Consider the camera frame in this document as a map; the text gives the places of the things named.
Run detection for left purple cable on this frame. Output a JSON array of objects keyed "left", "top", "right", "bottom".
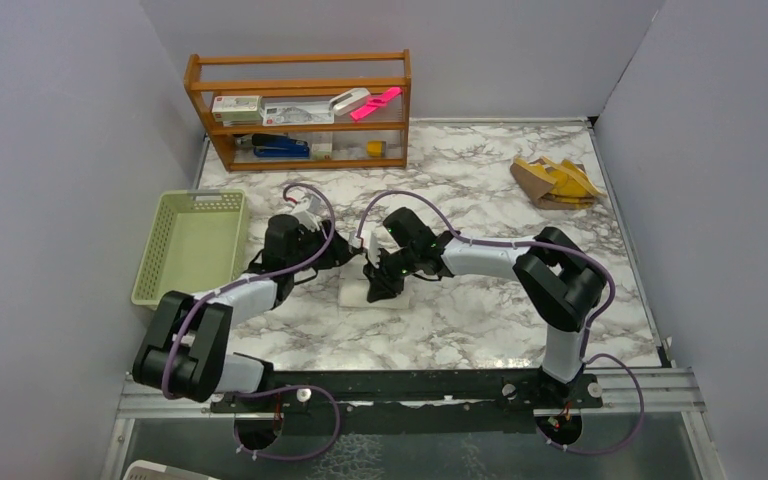
[{"left": 160, "top": 182, "right": 344, "bottom": 463}]

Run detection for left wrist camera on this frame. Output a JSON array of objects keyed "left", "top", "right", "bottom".
[{"left": 290, "top": 199, "right": 321, "bottom": 232}]

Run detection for white stapler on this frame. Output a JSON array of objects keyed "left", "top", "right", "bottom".
[{"left": 329, "top": 87, "right": 371, "bottom": 117}]

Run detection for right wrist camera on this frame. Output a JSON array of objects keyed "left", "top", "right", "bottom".
[{"left": 349, "top": 229, "right": 381, "bottom": 268}]

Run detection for wooden shelf rack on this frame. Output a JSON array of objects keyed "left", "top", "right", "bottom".
[{"left": 183, "top": 49, "right": 412, "bottom": 173}]

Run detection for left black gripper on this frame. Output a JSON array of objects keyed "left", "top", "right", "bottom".
[{"left": 288, "top": 219, "right": 353, "bottom": 273}]

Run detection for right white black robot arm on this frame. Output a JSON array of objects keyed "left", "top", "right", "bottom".
[{"left": 351, "top": 207, "right": 616, "bottom": 407}]

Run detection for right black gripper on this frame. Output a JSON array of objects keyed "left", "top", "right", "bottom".
[{"left": 362, "top": 246, "right": 419, "bottom": 302}]

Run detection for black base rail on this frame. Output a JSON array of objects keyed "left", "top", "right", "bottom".
[{"left": 209, "top": 368, "right": 603, "bottom": 436}]

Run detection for white green box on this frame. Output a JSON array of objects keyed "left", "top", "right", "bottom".
[{"left": 211, "top": 95, "right": 262, "bottom": 124}]

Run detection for white flat package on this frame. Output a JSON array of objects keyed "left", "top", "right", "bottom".
[{"left": 261, "top": 101, "right": 335, "bottom": 126}]

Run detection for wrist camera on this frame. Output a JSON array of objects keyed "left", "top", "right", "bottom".
[
  {"left": 290, "top": 199, "right": 321, "bottom": 232},
  {"left": 349, "top": 229, "right": 381, "bottom": 268}
]

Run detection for yellow small object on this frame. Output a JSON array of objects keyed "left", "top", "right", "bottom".
[{"left": 366, "top": 140, "right": 387, "bottom": 158}]

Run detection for white towel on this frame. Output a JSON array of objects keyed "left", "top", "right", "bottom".
[{"left": 338, "top": 259, "right": 411, "bottom": 310}]

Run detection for green plastic basket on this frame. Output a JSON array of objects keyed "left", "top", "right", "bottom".
[{"left": 131, "top": 189, "right": 250, "bottom": 310}]

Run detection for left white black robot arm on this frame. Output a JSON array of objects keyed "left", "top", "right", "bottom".
[{"left": 131, "top": 214, "right": 353, "bottom": 411}]

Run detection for white small box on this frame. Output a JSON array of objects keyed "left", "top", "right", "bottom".
[{"left": 309, "top": 132, "right": 333, "bottom": 161}]

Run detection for blue stapler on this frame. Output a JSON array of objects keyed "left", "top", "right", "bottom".
[{"left": 235, "top": 133, "right": 310, "bottom": 159}]

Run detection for brown yellow folded towels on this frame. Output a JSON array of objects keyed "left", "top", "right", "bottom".
[{"left": 509, "top": 156, "right": 607, "bottom": 210}]

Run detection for pink plastic tool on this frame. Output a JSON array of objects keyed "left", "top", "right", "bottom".
[{"left": 349, "top": 87, "right": 402, "bottom": 122}]

